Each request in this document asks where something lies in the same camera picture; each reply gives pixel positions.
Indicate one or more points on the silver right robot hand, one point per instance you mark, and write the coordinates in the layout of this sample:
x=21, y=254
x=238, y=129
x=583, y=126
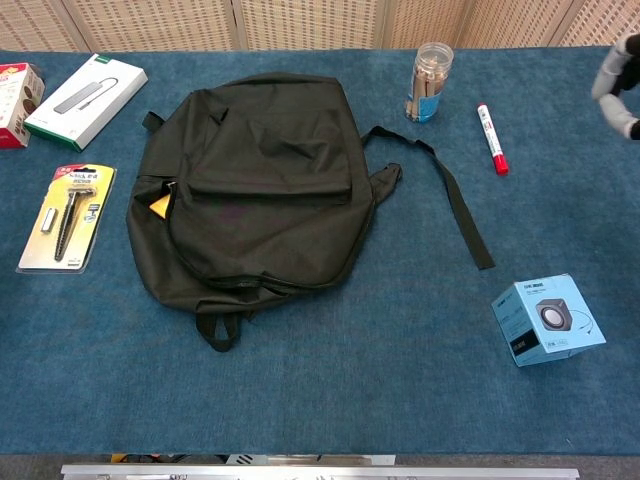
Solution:
x=617, y=110

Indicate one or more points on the black fabric backpack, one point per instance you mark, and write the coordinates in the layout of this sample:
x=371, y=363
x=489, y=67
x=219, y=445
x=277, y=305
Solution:
x=260, y=225

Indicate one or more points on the white and yellow book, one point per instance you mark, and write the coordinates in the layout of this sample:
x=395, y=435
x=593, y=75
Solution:
x=161, y=207

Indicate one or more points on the red and white marker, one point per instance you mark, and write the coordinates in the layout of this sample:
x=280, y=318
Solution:
x=492, y=140

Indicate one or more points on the clear jar of wooden pencils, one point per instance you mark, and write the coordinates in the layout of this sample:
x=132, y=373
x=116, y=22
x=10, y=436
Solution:
x=429, y=75

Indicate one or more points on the light blue speaker box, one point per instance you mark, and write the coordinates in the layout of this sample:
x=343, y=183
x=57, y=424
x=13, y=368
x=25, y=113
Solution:
x=545, y=325

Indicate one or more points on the woven beige folding screen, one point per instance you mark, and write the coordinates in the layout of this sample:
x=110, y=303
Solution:
x=310, y=22

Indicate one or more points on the blue felt table cover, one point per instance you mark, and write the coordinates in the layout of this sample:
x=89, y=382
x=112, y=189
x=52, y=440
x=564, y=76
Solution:
x=350, y=400

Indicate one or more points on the white USB hub box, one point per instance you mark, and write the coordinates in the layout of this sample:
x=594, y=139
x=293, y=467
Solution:
x=85, y=100

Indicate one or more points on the yellow razor blister pack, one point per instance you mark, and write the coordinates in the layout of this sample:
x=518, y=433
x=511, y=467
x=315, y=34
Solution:
x=65, y=220

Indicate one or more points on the red cookie box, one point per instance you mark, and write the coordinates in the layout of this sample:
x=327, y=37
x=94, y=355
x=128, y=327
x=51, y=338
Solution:
x=17, y=100

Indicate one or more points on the aluminium frame rail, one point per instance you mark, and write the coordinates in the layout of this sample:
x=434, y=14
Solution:
x=320, y=472

